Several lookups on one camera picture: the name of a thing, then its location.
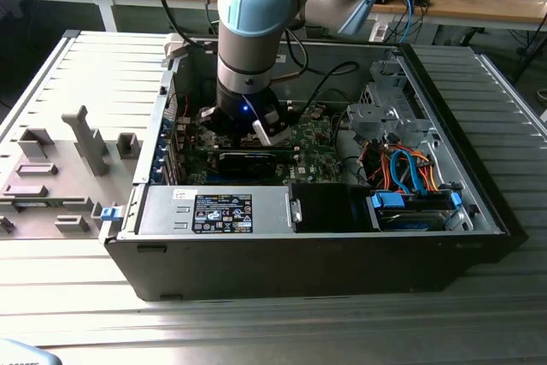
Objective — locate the beige case latch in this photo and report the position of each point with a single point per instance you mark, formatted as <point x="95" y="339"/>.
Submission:
<point x="173" y="51"/>

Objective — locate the black plastic shroud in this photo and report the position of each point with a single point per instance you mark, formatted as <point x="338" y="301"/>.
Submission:
<point x="325" y="207"/>

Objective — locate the black grey PC case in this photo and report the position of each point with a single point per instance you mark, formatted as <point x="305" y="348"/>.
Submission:
<point x="299" y="266"/>

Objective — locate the green motherboard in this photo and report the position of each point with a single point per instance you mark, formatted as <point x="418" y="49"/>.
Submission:
<point x="318" y="160"/>

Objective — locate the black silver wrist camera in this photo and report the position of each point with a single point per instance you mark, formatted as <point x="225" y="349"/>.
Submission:
<point x="261" y="132"/>

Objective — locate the hard disk in blue carrier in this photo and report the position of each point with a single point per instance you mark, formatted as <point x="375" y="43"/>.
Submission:
<point x="386" y="201"/>

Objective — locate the round silver coin battery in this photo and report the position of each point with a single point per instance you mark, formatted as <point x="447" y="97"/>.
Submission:
<point x="315" y="113"/>

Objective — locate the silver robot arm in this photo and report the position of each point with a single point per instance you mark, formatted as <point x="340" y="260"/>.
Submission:
<point x="256" y="53"/>

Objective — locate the grey metal drive cage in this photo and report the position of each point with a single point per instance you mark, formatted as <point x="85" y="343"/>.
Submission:
<point x="367" y="115"/>

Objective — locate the green RAM stick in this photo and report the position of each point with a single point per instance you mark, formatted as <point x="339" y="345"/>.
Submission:
<point x="30" y="204"/>

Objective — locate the grey parts rack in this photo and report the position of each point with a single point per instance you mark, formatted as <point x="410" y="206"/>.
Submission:
<point x="64" y="155"/>

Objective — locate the blue case latch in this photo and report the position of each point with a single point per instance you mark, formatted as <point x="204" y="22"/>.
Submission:
<point x="109" y="214"/>

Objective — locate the pale grey rounded device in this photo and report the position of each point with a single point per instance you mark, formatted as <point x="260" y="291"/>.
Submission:
<point x="21" y="354"/>

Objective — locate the grey power supply unit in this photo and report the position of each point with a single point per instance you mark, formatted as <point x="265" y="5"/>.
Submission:
<point x="162" y="211"/>

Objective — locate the black graphics card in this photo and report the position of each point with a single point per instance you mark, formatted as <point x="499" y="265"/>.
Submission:
<point x="248" y="164"/>

